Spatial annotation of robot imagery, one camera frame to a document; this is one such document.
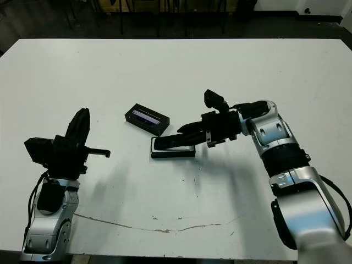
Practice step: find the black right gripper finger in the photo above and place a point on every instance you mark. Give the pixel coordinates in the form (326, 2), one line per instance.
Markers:
(199, 138)
(192, 127)

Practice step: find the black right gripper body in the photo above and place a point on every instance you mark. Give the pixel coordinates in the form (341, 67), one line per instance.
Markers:
(222, 126)

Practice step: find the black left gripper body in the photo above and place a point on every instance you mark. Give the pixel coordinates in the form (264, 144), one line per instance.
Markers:
(66, 162)

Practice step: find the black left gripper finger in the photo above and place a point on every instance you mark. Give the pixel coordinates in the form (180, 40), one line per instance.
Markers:
(87, 126)
(77, 126)

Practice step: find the black camera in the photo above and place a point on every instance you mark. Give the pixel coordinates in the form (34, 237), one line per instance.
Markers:
(170, 143)

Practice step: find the black box lid camera print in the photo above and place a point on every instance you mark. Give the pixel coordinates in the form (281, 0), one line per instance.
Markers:
(154, 127)

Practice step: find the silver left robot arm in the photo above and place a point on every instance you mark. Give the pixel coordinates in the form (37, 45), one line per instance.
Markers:
(49, 228)

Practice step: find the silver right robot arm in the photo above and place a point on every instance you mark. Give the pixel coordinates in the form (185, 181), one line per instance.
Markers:
(302, 214)

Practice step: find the black box white insert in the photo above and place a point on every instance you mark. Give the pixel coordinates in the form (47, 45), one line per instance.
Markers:
(173, 154)

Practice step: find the tan wooden panel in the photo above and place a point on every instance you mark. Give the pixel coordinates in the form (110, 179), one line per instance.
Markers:
(110, 8)

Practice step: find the black bag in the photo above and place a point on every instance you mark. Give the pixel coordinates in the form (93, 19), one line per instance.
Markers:
(246, 5)

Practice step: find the small black round object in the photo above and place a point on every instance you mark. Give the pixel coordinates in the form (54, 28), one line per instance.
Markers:
(306, 11)

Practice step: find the black right wrist camera housing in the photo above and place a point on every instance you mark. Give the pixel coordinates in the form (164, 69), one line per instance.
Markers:
(213, 99)

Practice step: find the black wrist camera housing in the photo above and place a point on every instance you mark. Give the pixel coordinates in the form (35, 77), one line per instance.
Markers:
(213, 99)
(38, 151)

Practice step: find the black left wrist camera housing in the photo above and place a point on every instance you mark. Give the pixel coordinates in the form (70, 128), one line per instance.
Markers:
(38, 151)

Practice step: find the black metal desk frame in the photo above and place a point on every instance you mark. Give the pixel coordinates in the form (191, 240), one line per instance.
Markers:
(121, 19)

